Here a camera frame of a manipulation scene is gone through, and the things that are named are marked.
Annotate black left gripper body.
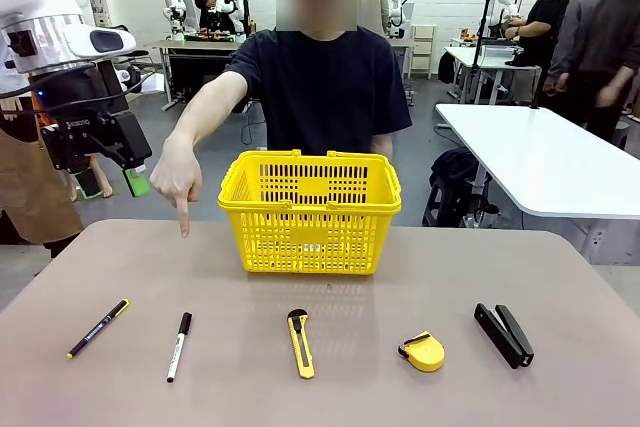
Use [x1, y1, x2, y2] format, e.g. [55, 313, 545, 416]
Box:
[30, 60, 130, 174]

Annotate white marker with black cap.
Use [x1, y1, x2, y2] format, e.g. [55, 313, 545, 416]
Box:
[166, 311, 193, 384]

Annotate yellow utility knife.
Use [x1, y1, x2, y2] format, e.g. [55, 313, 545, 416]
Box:
[286, 308, 317, 380]

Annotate yellow tape measure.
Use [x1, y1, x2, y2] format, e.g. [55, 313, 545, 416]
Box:
[397, 330, 446, 374]

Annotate person's right forearm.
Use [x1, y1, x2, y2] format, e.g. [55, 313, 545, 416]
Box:
[168, 69, 251, 146]

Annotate person in navy T-shirt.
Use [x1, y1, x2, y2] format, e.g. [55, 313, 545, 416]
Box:
[223, 0, 414, 158]

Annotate yellow plastic shopping basket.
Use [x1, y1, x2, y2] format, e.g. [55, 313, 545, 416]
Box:
[217, 149, 403, 277]

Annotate person in black T-shirt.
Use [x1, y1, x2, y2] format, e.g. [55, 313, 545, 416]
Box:
[504, 0, 569, 108]

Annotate person in grey sweater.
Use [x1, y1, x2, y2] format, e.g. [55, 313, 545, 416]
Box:
[544, 0, 610, 98]

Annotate person in dark sweater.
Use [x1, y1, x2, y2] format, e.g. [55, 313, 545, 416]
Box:
[594, 0, 640, 146]

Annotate person's right hand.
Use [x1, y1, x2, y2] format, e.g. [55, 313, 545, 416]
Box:
[148, 131, 204, 239]

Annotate grey background work table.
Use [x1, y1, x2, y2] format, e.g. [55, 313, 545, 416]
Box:
[144, 38, 251, 112]

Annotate black pen with yellow ends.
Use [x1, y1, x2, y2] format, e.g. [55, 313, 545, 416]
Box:
[66, 298, 131, 360]

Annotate white drawer cabinet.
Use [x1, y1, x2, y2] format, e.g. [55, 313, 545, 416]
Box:
[409, 24, 439, 80]

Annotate black backpack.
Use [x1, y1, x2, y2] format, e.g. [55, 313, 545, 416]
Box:
[422, 146, 501, 228]

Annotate white background desk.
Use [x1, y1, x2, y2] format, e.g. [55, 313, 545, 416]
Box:
[442, 45, 541, 104]

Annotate black stapler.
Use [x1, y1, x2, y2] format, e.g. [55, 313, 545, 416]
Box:
[473, 302, 535, 371]

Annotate grey plastic stool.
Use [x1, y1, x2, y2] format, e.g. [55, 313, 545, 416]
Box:
[613, 119, 632, 148]

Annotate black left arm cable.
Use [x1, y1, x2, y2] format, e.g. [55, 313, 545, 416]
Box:
[0, 64, 157, 116]

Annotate black camera stand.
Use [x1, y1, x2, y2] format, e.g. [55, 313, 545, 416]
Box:
[469, 0, 494, 104]

